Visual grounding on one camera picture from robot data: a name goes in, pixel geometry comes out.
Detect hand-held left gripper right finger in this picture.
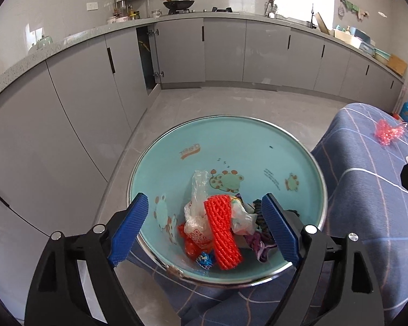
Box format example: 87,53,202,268
261,193,385,326

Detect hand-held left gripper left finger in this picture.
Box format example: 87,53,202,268
24,193,149,326

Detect purple foil wrapper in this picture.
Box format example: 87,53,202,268
243,233,277,264

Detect black foam net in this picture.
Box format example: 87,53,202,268
250,199,301,242

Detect printed white plastic bag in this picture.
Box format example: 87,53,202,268
229,197,259,236

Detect red foam net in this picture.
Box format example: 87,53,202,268
204,194,243,271

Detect red foil wrapper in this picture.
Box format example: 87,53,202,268
177,223,208,260

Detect clear red-print plastic bag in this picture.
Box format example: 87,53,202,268
184,169,214,247

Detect blue candy wrapper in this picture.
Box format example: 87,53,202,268
195,251,214,269

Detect teal enamel basin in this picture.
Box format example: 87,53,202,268
126,115,328,285

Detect blue plaid tablecloth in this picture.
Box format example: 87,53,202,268
126,102,408,326

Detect pink foam net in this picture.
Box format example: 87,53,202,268
375,119,406,147

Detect wooden cutting board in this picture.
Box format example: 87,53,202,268
388,54,408,77

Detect stacked teal bowls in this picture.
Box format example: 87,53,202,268
374,48,391,64

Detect blue dish rack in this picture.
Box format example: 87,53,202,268
354,29,376,55

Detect white plastic tub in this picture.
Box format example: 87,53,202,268
333,29,363,48

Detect hanging cloths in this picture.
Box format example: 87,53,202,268
339,0,369,19

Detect grey lower cabinets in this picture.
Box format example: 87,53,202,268
0,17,405,313

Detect grey kitchen countertop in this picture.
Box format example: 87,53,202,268
0,11,407,107

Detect utensil holder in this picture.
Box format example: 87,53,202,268
264,0,279,18

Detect black gas stove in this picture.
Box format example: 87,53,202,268
204,7,240,15

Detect black wok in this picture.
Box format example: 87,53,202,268
158,0,195,11

